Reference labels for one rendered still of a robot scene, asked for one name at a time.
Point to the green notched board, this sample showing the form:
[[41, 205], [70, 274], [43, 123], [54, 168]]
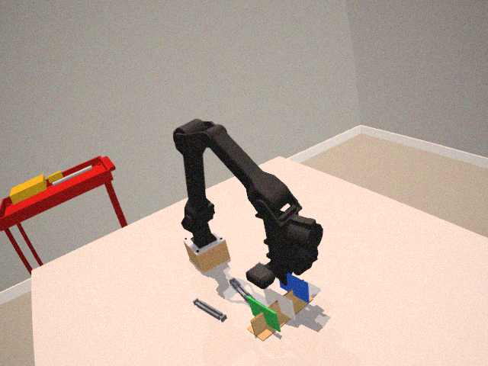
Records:
[[270, 316]]

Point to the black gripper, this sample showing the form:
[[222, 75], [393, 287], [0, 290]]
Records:
[[263, 276]]

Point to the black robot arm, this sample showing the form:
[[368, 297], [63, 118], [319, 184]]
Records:
[[266, 192]]

